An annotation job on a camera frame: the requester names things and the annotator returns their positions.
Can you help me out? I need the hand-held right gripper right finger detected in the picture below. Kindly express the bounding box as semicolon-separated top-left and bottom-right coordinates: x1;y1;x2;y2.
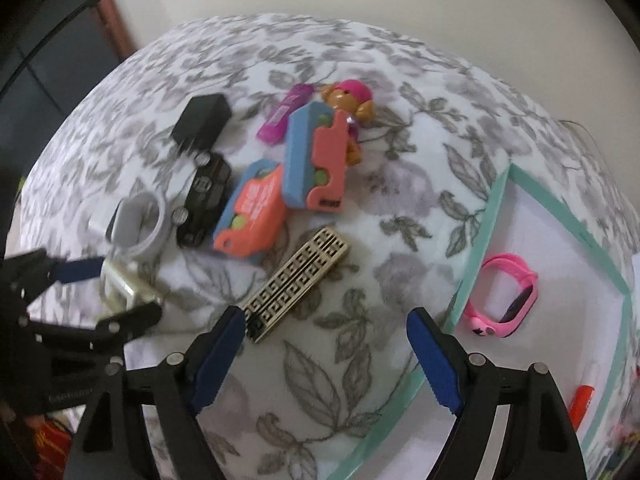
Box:
406;307;588;480

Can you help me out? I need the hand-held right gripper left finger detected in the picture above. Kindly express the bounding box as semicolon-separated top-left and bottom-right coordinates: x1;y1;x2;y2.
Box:
67;305;247;480

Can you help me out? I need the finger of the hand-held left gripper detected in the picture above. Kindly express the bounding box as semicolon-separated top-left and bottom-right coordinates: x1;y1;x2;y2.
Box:
30;302;163;361
0;249;106;306

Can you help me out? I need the silver metal clip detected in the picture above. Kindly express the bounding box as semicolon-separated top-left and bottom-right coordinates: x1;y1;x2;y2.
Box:
101;259;164;312

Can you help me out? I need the gold and black patterned comb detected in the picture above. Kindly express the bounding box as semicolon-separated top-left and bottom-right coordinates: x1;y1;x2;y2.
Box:
241;226;351;344

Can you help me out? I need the black toy car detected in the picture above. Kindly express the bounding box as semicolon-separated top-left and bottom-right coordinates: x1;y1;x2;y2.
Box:
172;152;234;250

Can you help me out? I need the small blue and coral box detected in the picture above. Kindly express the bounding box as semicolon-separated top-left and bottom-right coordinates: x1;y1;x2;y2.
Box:
212;158;287;264

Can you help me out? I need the white box with teal rim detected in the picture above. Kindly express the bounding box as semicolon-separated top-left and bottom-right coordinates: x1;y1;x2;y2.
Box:
325;162;634;480

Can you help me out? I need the black power adapter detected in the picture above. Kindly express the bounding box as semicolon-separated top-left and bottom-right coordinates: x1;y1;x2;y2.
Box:
171;94;232;159

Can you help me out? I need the white tape roll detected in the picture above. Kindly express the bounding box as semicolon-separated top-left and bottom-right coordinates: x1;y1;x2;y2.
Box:
106;191;169;262

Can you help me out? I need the pink smart watch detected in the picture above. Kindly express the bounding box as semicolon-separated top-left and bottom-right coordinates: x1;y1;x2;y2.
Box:
462;254;540;339

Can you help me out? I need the orange bottle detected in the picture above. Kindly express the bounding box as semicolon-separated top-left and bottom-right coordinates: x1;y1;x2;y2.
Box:
567;364;601;434

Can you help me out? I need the large blue and coral box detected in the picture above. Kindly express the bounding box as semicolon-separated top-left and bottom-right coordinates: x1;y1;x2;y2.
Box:
281;101;350;214

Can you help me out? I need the toy figure with pink hat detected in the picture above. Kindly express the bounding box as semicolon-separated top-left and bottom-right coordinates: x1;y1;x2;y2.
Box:
320;80;379;168

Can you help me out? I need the thin grey cable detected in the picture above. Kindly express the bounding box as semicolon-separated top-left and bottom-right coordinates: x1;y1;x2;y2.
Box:
559;119;607;157

